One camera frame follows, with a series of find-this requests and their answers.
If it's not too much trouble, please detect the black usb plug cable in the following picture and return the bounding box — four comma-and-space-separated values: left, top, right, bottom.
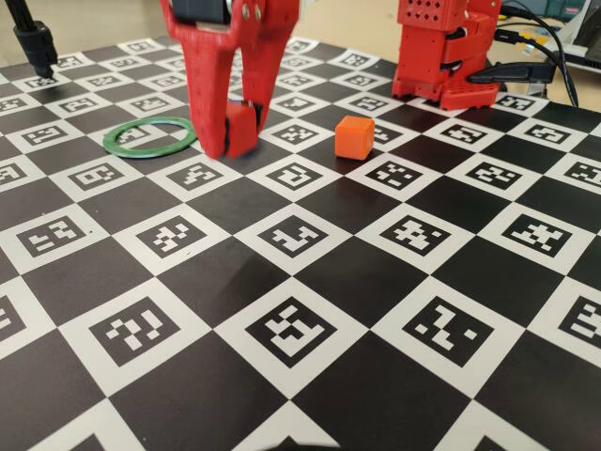
495, 27, 564, 48

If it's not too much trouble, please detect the red cube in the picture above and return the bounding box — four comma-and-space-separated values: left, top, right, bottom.
223, 101, 260, 160

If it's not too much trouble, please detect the black white marker mat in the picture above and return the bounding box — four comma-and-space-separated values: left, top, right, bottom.
0, 25, 601, 451

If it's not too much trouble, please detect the long black round cable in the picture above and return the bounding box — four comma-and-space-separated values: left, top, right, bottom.
500, 0, 581, 108

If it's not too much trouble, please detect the orange cube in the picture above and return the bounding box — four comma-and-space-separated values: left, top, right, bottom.
333, 116, 377, 162

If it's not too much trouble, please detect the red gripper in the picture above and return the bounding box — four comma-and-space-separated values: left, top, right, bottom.
159, 0, 301, 160

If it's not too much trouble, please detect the silver laptop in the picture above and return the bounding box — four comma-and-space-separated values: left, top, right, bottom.
561, 0, 601, 60

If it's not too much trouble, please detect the dark green box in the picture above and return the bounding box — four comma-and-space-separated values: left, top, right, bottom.
542, 0, 586, 15

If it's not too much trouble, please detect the green ring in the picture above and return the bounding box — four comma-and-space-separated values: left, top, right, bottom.
101, 117, 197, 160

